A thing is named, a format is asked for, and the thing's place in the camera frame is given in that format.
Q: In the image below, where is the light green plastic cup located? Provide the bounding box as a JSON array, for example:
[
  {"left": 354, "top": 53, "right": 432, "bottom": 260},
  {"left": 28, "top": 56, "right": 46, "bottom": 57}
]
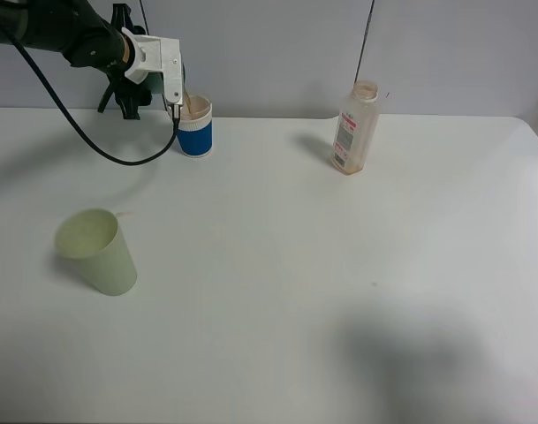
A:
[{"left": 54, "top": 208, "right": 138, "bottom": 296}]

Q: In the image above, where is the braided black left camera cable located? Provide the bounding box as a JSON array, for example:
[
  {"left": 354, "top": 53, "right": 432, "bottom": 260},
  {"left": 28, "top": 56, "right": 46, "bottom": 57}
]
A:
[{"left": 3, "top": 30, "right": 182, "bottom": 166}]

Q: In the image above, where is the blue paper cup white rim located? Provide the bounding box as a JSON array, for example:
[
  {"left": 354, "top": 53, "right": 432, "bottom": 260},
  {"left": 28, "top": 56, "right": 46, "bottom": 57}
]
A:
[{"left": 170, "top": 95, "right": 213, "bottom": 158}]

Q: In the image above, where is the teal green plastic cup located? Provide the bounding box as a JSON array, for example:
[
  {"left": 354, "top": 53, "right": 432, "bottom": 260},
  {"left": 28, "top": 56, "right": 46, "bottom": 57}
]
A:
[{"left": 145, "top": 60, "right": 186, "bottom": 102}]

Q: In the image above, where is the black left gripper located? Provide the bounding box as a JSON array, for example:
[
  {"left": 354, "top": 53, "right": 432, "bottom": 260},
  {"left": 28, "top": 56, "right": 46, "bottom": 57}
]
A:
[{"left": 63, "top": 3, "right": 152, "bottom": 120}]

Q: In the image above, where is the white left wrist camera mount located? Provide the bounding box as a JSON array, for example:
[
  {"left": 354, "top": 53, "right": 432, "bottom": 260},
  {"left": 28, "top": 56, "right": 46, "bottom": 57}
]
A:
[{"left": 121, "top": 27, "right": 185, "bottom": 107}]

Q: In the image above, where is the clear plastic drink bottle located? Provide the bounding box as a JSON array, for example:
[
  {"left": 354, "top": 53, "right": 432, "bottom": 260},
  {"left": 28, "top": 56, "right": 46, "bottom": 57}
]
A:
[{"left": 331, "top": 80, "right": 379, "bottom": 175}]

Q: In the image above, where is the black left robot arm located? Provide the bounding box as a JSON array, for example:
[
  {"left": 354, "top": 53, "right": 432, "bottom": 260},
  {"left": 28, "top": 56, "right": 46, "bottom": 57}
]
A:
[{"left": 0, "top": 1, "right": 152, "bottom": 120}]

